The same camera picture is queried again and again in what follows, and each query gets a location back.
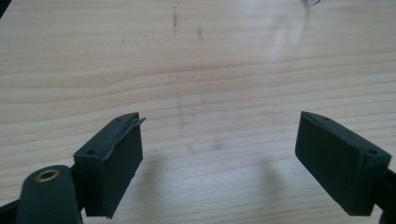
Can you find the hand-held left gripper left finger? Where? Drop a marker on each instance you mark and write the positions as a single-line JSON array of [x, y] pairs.
[[109, 168]]

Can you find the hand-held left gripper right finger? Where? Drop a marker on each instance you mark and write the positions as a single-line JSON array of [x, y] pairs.
[[339, 168]]

